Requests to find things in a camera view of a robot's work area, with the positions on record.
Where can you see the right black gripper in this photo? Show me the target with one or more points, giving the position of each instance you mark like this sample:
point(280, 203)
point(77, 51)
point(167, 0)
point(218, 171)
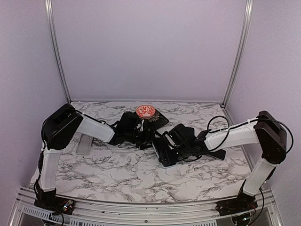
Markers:
point(185, 158)

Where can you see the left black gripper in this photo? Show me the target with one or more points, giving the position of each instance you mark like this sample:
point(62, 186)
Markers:
point(146, 139)

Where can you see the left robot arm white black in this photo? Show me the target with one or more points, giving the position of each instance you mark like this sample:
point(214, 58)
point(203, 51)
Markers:
point(59, 128)

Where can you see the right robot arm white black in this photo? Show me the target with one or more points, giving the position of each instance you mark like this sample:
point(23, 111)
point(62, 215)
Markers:
point(209, 178)

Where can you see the grey translucent phone case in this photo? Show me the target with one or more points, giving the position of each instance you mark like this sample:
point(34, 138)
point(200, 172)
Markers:
point(84, 145)

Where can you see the clear magsafe phone case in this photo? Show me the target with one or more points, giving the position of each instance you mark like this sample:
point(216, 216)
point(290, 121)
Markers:
point(71, 144)

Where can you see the red white patterned bowl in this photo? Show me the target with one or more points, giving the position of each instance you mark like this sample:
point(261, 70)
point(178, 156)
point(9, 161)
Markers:
point(145, 111)

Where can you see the black square floral plate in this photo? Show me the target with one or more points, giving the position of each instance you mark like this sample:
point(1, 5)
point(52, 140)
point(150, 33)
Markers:
point(157, 121)

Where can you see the black smartphone right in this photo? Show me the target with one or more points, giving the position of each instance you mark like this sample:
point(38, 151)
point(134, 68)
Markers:
point(220, 154)

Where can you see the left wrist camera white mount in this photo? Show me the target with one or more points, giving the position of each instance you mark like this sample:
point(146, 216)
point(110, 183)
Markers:
point(140, 125)

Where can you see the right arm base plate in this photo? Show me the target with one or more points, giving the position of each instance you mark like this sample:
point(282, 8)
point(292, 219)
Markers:
point(234, 206)

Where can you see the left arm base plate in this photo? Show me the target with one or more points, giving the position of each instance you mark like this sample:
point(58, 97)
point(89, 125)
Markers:
point(57, 204)

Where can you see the front aluminium rail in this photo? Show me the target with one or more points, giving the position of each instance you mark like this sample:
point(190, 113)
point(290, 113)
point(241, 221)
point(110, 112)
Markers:
point(99, 213)

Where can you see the left aluminium frame post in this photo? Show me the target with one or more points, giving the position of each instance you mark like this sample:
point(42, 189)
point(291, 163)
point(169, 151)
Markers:
point(55, 47)

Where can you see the aluminium frame post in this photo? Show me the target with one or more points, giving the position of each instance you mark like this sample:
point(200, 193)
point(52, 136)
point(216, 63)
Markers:
point(55, 47)
point(240, 50)

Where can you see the right aluminium frame post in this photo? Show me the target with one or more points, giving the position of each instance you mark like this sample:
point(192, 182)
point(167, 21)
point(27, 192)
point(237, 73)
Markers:
point(240, 50)

